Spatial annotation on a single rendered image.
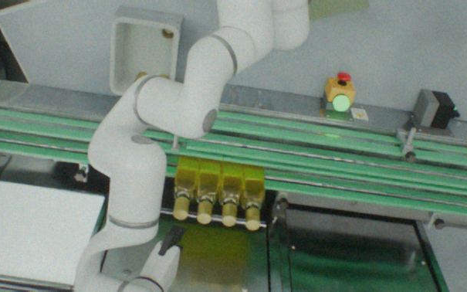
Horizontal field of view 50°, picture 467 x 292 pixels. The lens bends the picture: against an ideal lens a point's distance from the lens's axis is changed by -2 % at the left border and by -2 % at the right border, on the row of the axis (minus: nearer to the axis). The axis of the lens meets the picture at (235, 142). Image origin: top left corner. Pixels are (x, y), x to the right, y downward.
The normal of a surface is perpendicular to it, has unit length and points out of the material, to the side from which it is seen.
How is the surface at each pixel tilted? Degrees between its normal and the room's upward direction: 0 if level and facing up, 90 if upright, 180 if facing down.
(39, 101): 90
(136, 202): 21
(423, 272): 90
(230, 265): 90
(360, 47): 0
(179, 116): 38
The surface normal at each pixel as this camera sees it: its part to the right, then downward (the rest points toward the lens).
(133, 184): 0.02, 0.26
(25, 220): 0.15, -0.82
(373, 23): -0.03, 0.55
